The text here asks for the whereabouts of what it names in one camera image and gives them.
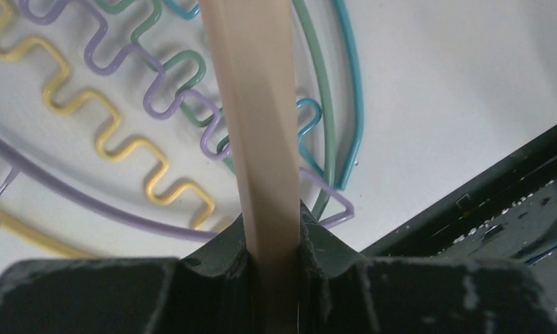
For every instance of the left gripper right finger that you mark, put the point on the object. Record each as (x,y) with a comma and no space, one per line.
(347,292)

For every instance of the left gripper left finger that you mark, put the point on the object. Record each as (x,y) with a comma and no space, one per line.
(207,291)

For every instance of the beige plastic hanger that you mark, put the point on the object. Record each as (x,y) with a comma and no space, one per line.
(252,52)

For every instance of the green wire hanger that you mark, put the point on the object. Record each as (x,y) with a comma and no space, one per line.
(321,110)

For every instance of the yellow wire hanger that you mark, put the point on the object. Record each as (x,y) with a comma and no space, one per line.
(55,12)

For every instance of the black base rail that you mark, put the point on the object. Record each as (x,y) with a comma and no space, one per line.
(509,211)

